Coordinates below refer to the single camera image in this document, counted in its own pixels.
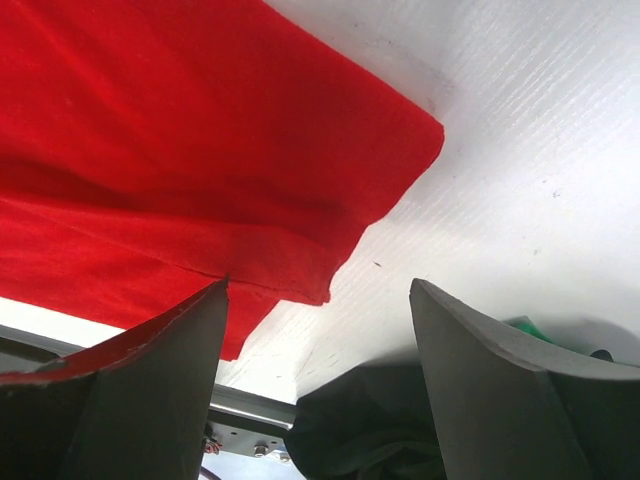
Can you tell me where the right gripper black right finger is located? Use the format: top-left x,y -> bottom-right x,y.
410,279 -> 639,479

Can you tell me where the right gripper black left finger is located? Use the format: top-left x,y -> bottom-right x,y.
1,281 -> 229,479

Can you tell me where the red t-shirt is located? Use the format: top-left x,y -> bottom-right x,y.
1,1 -> 444,360

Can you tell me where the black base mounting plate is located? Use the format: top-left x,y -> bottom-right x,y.
199,421 -> 304,479

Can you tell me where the green t-shirt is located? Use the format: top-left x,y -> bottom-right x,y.
505,316 -> 552,344

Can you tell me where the black t-shirt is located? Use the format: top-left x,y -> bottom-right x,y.
285,364 -> 450,479

